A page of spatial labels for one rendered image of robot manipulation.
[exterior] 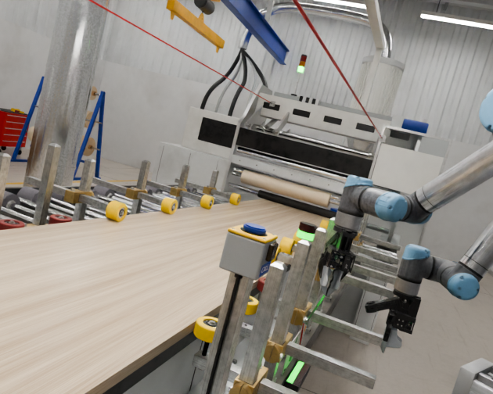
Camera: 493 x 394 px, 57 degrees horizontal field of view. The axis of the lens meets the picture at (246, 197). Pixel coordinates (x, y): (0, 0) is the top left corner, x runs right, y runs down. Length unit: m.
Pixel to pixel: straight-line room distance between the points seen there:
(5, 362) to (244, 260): 0.45
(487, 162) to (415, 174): 2.52
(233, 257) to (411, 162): 3.08
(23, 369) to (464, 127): 9.87
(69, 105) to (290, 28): 6.76
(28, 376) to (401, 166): 3.25
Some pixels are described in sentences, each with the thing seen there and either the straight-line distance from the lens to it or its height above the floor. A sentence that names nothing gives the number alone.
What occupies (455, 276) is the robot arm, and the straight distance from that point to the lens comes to 1.42.
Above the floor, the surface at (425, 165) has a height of 1.52.
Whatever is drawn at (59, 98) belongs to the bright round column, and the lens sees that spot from 5.10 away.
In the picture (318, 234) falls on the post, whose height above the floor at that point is 1.13.
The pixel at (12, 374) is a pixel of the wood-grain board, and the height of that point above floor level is 0.90.
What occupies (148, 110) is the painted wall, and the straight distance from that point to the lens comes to 11.70.
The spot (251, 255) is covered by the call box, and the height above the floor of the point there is 1.19.
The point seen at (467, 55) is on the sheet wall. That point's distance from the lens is 10.56.
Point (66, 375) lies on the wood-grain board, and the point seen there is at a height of 0.90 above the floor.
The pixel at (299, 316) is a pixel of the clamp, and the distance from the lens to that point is 1.55.
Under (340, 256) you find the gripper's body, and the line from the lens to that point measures 1.32.
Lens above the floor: 1.37
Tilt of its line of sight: 7 degrees down
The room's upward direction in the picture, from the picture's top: 14 degrees clockwise
